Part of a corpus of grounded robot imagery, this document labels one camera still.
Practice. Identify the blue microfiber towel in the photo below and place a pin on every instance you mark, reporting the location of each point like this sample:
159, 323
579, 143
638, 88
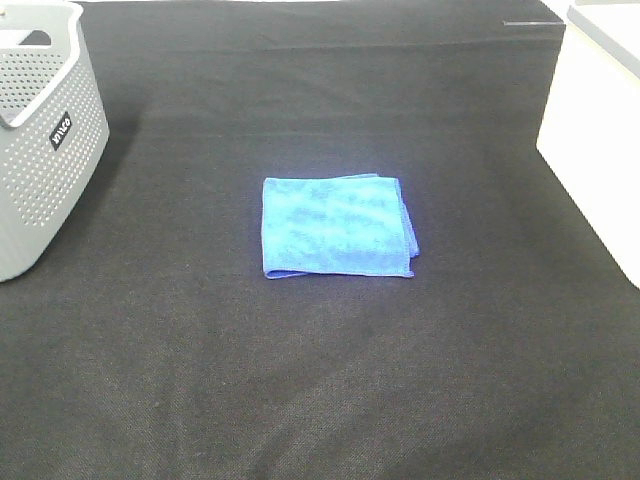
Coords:
350, 225

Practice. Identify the black fabric table cloth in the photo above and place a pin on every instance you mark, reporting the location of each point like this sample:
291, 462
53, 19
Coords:
146, 343

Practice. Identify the grey perforated plastic basket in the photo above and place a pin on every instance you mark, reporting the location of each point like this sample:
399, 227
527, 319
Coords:
53, 128

